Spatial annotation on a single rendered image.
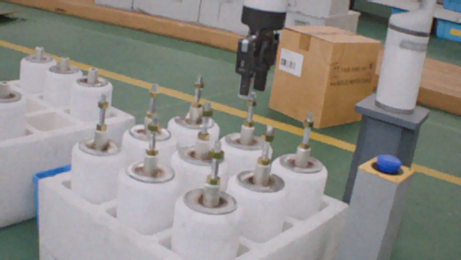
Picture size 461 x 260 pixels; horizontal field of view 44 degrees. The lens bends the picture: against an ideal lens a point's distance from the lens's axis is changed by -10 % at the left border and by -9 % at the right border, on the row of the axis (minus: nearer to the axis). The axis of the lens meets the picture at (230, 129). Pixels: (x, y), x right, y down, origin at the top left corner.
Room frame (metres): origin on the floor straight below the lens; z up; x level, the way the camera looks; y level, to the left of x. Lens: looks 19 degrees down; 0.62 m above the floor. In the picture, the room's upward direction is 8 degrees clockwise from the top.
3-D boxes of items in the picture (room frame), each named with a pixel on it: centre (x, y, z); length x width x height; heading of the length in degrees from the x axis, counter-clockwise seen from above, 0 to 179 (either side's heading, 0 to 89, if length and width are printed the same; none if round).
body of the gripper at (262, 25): (1.03, -0.03, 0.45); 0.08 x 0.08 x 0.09
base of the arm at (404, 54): (1.25, -0.34, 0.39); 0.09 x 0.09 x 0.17; 63
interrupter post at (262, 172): (0.87, -0.06, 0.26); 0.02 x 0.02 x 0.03
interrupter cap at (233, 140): (1.03, -0.03, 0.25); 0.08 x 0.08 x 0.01
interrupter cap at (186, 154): (0.94, 0.04, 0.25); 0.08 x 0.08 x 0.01
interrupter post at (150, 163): (0.84, 0.11, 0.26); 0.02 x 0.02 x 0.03
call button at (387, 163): (0.83, -0.24, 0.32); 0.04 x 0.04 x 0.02
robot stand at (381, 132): (1.25, -0.34, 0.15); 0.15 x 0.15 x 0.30; 63
